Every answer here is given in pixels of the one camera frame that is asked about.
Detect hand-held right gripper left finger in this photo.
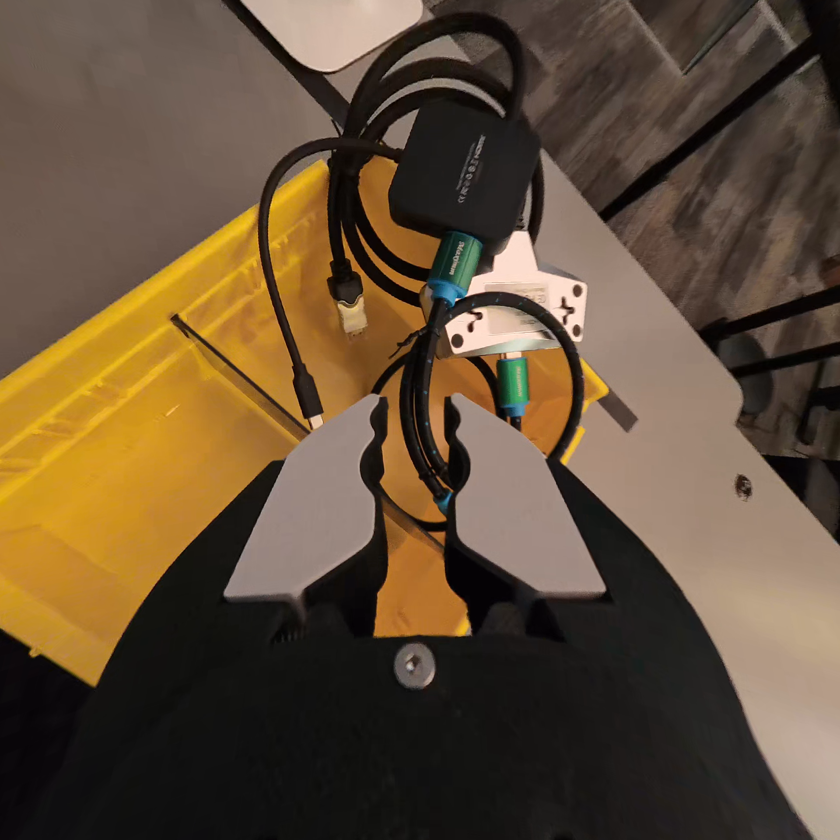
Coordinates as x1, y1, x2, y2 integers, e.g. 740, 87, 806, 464
223, 394, 389, 604

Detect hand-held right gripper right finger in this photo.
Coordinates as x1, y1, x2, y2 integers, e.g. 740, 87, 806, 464
444, 393, 608, 602

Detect black cable with green plugs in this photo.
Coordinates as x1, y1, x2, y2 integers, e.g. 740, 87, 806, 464
373, 356, 532, 534
391, 231, 587, 519

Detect yellow plastic bin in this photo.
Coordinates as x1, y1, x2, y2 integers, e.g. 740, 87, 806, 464
0, 157, 608, 686

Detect black braided usb cable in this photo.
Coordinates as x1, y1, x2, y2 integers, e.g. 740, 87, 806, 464
326, 15, 547, 343

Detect black adapter box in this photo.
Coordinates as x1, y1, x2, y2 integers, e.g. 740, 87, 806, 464
258, 101, 542, 430

